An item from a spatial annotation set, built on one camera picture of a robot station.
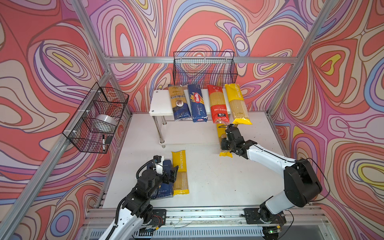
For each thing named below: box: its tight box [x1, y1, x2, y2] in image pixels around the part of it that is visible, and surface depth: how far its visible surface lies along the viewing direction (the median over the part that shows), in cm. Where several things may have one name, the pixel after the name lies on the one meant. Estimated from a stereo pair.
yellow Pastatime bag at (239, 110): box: [225, 83, 253, 125], surface depth 74 cm
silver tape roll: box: [95, 114, 118, 126], surface depth 75 cm
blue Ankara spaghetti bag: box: [168, 84, 192, 121], surface depth 75 cm
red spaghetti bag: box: [207, 84, 230, 124], surface depth 75 cm
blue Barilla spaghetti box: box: [187, 84, 208, 123], surface depth 73 cm
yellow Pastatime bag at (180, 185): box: [171, 150, 190, 196], surface depth 86 cm
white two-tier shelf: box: [149, 89, 218, 148], surface depth 96 cm
